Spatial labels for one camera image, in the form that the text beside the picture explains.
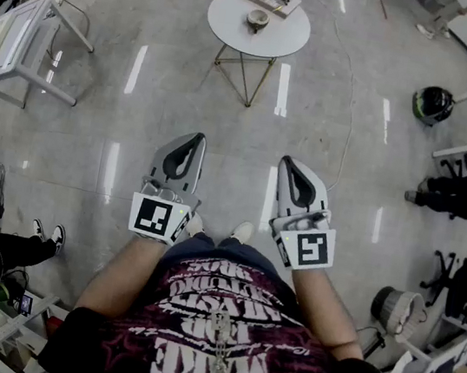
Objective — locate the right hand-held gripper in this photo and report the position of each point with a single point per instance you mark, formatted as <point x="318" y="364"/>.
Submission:
<point x="316" y="249"/>

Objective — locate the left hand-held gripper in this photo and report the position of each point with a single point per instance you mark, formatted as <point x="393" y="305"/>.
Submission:
<point x="151" y="216"/>

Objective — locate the ceramic mug with spoon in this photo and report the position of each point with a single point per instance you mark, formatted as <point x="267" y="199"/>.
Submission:
<point x="252" y="21"/>

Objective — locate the small golden spoon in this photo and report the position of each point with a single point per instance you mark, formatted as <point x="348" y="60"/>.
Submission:
<point x="281" y="8"/>

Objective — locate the person's left forearm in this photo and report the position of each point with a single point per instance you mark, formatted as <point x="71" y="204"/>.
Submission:
<point x="118" y="277"/>

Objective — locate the person's right forearm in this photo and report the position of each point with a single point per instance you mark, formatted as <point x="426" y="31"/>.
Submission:
<point x="323" y="314"/>

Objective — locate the person's left white shoe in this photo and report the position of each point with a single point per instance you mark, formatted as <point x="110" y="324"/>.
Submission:
<point x="196" y="224"/>

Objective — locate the person's white shoe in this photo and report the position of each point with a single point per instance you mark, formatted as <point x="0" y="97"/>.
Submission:
<point x="244" y="230"/>
<point x="196" y="224"/>

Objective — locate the person's right white shoe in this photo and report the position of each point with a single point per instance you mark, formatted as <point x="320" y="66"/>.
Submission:
<point x="244" y="230"/>

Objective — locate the dark blue trousers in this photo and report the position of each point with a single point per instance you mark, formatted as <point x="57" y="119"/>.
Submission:
<point x="240" y="252"/>

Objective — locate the round white side table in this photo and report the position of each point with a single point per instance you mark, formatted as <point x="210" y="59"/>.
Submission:
<point x="236" y="28"/>

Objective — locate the grey waste bin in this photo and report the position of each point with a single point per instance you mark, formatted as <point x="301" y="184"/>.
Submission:
<point x="398" y="312"/>

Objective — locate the black helmet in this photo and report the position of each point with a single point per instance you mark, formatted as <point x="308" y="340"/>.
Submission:
<point x="433" y="103"/>

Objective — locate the black printed t-shirt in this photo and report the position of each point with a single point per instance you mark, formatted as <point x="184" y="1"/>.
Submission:
<point x="147" y="343"/>

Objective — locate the white framed desk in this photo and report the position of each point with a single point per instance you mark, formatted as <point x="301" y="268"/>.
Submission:
<point x="20" y="37"/>

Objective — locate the short red floor tape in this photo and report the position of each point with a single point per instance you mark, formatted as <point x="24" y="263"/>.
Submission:
<point x="381" y="3"/>

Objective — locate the small lit phone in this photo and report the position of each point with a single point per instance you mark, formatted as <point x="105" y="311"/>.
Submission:
<point x="26" y="304"/>

